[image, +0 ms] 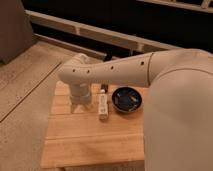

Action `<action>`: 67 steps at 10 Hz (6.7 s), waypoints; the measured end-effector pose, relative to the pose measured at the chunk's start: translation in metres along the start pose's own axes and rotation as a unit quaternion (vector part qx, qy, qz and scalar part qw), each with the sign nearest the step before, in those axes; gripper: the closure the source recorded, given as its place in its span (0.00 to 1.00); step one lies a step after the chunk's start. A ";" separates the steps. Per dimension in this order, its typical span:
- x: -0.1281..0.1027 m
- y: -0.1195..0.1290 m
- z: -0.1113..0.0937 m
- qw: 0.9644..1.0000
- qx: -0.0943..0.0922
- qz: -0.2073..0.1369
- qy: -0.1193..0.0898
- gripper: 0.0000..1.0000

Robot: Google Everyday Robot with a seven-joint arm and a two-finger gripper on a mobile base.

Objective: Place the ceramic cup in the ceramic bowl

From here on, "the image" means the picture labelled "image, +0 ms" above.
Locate black bracket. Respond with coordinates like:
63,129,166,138
103,54,112,62

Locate dark brown block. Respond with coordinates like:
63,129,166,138
101,84,108,93

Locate wooden board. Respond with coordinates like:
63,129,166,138
41,82,144,168

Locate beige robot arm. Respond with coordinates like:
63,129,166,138
59,49,213,171

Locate brown sofa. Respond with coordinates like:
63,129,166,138
0,0,36,64

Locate white shelf frame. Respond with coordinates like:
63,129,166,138
22,0,213,57

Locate dark ceramic bowl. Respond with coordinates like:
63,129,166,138
112,87,142,113

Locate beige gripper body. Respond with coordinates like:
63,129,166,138
69,84,92,105

